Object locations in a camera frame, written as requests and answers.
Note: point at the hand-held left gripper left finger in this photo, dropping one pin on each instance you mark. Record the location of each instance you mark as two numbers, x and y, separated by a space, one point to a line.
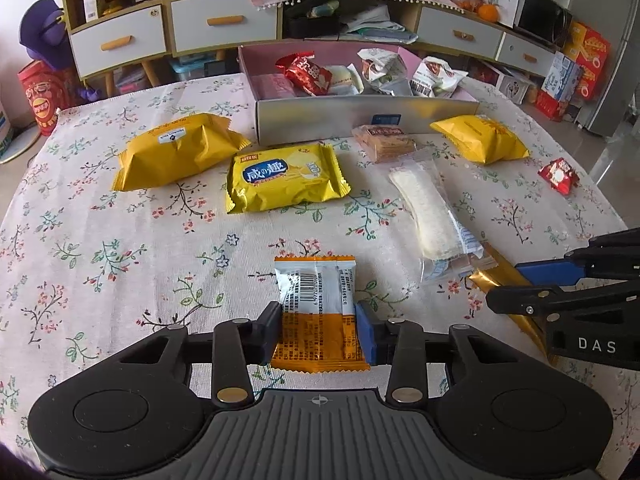
269 332

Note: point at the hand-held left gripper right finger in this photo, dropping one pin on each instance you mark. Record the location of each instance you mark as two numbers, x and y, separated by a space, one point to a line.
367 334

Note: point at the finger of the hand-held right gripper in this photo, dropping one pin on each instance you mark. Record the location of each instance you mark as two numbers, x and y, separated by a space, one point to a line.
520 300
550 271

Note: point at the gold stick packet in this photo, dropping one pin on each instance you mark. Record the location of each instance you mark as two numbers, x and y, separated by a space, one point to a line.
500 272

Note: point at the orange white snack packet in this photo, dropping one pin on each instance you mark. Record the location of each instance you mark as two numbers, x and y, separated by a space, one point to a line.
317 300

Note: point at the small red snack packet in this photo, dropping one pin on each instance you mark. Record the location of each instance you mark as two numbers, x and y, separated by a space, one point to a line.
557 175

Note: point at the clear packet white snack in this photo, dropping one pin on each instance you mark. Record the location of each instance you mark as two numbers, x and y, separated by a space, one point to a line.
435 215

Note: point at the large yellow snack packet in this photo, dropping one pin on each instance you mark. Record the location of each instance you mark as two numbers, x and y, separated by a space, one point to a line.
175 152
480 137

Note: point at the yellow cracker packet blue label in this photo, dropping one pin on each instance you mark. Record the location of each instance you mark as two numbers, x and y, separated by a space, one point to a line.
285 177

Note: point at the brown biscuit packet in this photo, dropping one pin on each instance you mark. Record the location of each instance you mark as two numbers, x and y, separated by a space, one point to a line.
385 141

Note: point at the pink cardboard box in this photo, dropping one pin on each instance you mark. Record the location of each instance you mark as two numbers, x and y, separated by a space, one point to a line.
320 120

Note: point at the white nut print packet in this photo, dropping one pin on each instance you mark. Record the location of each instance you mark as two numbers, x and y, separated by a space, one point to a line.
435 77

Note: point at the white green pastry packet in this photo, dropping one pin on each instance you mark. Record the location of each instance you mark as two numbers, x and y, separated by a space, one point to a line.
342 77

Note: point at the white green snack packet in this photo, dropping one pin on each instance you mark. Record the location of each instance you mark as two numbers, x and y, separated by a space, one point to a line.
382 70

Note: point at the red gift packet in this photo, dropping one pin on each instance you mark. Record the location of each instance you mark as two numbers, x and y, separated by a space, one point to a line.
552 106

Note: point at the grey refrigerator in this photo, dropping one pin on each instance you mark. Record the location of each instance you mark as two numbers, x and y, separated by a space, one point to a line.
615 100

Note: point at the white box red contents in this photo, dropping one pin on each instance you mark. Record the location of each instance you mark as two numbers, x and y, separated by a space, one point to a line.
517 85

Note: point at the blue white milk carton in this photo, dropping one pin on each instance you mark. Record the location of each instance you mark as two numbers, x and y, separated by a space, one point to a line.
562 80

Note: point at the orange red box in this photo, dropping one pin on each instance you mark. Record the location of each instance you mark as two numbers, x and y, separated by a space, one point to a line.
590 60

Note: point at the microwave oven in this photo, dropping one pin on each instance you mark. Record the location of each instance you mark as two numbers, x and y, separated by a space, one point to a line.
542 17

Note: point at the orange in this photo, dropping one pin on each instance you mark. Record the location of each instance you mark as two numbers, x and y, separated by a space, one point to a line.
487 12

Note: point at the wooden low cabinet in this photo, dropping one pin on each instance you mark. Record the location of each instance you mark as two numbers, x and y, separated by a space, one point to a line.
410 35

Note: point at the white printed carton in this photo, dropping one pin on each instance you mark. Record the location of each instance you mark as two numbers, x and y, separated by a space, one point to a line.
502 0

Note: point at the clear box blue lid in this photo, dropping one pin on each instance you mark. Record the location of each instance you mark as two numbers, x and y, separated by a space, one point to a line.
187 69

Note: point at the clear storage box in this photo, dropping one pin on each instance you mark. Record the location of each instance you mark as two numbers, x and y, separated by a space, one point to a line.
132 81

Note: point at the pile of folded cloths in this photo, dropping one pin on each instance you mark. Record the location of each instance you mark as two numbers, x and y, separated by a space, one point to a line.
380 25

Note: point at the white round base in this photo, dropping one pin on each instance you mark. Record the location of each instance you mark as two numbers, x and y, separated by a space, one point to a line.
20 150

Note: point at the black box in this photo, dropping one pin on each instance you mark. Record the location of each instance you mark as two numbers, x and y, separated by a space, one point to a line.
315 25

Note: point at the white shopping bag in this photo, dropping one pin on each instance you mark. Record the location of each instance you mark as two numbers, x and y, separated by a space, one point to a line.
5 132

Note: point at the tall white carton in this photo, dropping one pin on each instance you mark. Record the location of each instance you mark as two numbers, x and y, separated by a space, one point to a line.
92 5

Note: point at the purple plush toy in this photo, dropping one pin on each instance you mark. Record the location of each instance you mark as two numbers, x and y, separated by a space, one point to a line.
42 30

